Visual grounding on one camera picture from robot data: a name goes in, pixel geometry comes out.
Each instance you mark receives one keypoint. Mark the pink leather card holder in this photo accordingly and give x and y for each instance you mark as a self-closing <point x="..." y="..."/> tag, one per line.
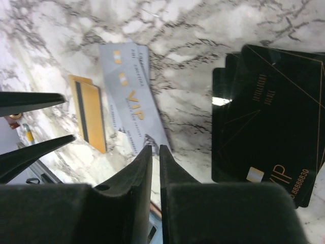
<point x="155" y="234"/>

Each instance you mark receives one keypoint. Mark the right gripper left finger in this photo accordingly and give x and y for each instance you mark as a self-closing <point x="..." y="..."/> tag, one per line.
<point x="116" y="211"/>

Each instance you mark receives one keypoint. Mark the black VIP card stack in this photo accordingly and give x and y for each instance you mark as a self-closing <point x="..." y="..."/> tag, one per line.
<point x="268" y="119"/>

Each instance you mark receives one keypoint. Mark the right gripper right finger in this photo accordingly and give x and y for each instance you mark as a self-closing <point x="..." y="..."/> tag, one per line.
<point x="193" y="212"/>

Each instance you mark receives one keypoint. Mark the brown brass valve fitting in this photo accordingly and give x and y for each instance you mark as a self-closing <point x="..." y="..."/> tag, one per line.
<point x="14" y="120"/>

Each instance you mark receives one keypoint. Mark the gold credit card stack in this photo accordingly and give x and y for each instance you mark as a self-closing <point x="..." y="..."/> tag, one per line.
<point x="88" y="108"/>

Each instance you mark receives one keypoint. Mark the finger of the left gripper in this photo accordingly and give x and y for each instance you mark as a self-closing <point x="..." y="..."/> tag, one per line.
<point x="20" y="102"/>
<point x="13" y="163"/>

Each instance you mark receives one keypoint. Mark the silver VIP card stack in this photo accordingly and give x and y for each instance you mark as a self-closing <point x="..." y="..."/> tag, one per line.
<point x="133" y="108"/>

